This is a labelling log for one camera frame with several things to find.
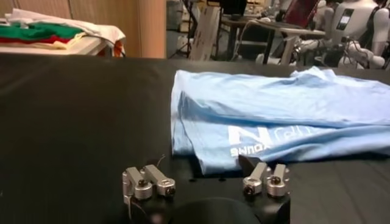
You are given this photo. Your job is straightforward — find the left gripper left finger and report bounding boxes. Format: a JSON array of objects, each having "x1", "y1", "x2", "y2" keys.
[{"x1": 122, "y1": 154, "x2": 177, "y2": 214}]

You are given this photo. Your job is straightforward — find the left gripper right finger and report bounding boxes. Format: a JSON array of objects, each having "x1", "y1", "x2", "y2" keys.
[{"x1": 238, "y1": 154, "x2": 290, "y2": 198}]

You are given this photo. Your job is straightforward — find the light blue t-shirt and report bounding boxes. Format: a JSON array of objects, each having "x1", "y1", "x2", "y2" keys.
[{"x1": 170, "y1": 66, "x2": 390, "y2": 176}]

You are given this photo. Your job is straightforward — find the orange cloth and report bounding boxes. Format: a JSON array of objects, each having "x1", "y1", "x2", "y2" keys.
[{"x1": 97, "y1": 41, "x2": 124, "y2": 58}]

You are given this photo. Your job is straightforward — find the white standing desk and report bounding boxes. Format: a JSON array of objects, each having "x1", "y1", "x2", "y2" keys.
[{"x1": 252, "y1": 18, "x2": 326, "y2": 66}]

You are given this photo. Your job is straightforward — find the brown desk black legs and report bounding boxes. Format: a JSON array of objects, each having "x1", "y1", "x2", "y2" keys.
[{"x1": 218, "y1": 15, "x2": 263, "y2": 60}]

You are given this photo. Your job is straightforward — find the white leaning board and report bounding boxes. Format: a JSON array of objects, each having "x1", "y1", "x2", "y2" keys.
[{"x1": 188, "y1": 5, "x2": 221, "y2": 61}]

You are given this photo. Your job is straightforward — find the beige folded shirt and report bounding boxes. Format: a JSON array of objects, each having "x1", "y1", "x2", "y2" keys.
[{"x1": 0, "y1": 32, "x2": 88, "y2": 51}]

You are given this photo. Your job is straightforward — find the wooden folding partition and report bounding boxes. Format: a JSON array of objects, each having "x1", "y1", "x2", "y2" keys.
[{"x1": 0, "y1": 0, "x2": 167, "y2": 59}]

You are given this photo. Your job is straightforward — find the white orange bin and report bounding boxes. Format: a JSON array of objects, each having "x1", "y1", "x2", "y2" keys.
[{"x1": 5, "y1": 8, "x2": 126, "y2": 46}]

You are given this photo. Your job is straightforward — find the red folded shirt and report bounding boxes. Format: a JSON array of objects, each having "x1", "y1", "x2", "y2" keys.
[{"x1": 0, "y1": 35, "x2": 73, "y2": 45}]

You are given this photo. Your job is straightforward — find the open silver laptop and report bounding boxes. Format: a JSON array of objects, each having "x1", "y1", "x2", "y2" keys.
[{"x1": 285, "y1": 0, "x2": 321, "y2": 30}]

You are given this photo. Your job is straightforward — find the green folded shirt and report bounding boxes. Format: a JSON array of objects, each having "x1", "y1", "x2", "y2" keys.
[{"x1": 0, "y1": 23, "x2": 83, "y2": 42}]

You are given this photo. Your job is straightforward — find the white humanoid robot wheeled base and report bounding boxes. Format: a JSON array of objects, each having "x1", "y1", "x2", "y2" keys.
[{"x1": 292, "y1": 0, "x2": 390, "y2": 70}]

